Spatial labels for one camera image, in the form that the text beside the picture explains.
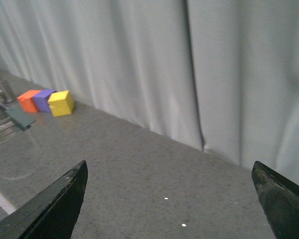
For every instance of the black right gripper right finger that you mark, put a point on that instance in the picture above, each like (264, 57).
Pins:
(279, 198)

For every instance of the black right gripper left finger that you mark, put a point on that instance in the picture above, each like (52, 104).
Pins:
(51, 214)

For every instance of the grey curtain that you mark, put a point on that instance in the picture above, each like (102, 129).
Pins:
(221, 76)

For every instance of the purple foam cube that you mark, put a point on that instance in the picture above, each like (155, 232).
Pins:
(41, 100)

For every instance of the orange foam cube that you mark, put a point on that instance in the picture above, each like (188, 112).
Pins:
(27, 102)

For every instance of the white flat object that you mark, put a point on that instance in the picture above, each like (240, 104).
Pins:
(6, 205)

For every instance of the yellow foam cube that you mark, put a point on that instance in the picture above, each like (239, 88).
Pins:
(61, 103)

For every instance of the dark green flat block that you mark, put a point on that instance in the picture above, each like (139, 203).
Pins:
(21, 119)

